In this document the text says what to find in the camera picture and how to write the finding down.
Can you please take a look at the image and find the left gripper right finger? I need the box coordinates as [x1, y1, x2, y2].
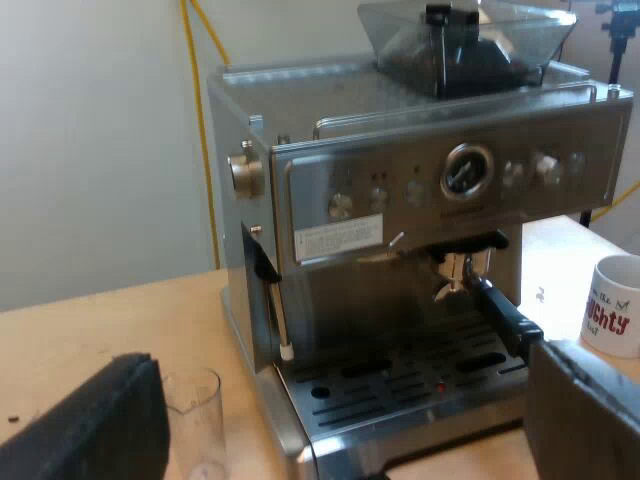
[522, 338, 640, 480]

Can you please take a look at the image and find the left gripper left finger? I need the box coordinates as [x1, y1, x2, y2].
[0, 352, 169, 480]

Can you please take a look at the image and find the steel espresso machine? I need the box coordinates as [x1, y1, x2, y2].
[206, 55, 635, 480]

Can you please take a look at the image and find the clear measuring glass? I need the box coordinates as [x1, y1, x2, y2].
[160, 367, 227, 480]

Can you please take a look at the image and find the white mug with red and black print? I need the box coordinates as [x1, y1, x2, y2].
[579, 253, 640, 360]

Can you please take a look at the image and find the black tripod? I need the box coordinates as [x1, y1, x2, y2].
[578, 0, 640, 227]

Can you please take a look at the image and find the clear bean box with dark lid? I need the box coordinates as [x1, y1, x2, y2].
[356, 0, 578, 100]

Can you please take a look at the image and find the filter holder with red-ended handle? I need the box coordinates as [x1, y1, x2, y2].
[432, 249, 544, 359]

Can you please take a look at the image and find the yellow cable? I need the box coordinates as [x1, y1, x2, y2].
[180, 0, 232, 271]

